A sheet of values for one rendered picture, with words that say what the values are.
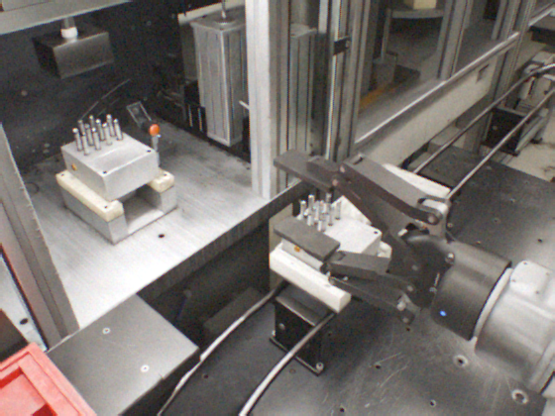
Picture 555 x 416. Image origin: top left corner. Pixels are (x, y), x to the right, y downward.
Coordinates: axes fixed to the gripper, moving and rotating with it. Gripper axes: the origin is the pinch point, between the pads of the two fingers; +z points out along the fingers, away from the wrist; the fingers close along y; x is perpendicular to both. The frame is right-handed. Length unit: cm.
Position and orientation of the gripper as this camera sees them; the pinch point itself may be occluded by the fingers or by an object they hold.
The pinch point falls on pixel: (301, 201)
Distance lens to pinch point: 49.5
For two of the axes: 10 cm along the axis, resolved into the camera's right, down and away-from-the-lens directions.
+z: -7.5, -4.1, 5.3
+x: -6.7, 4.6, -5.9
